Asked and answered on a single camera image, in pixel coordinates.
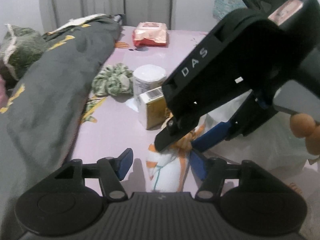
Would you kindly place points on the right hand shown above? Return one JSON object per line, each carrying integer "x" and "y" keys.
{"x": 304, "y": 126}

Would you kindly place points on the dark green yellow-patterned duvet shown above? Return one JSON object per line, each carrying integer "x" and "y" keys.
{"x": 41, "y": 119}

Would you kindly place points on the orange white striped cloth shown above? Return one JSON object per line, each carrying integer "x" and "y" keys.
{"x": 167, "y": 170}

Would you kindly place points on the white round jar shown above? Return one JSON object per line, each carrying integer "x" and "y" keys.
{"x": 147, "y": 77}

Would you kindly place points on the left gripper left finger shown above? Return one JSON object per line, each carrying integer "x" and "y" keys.
{"x": 111, "y": 172}

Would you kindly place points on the white plastic bag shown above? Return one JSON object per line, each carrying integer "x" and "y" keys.
{"x": 272, "y": 146}

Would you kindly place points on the yellow white carton box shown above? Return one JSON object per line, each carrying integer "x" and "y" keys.
{"x": 152, "y": 108}

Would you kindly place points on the green white floral cloth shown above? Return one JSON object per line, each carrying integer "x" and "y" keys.
{"x": 112, "y": 80}

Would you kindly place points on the grey curtain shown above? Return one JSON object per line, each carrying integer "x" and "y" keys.
{"x": 55, "y": 13}

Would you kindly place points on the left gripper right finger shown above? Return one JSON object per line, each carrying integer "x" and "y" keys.
{"x": 211, "y": 171}

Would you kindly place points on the green speckled pillow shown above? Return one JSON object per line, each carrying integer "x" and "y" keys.
{"x": 21, "y": 47}

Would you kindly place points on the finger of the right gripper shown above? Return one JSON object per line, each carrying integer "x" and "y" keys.
{"x": 211, "y": 138}
{"x": 172, "y": 133}

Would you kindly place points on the red white wipes pack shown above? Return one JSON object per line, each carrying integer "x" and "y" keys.
{"x": 150, "y": 34}

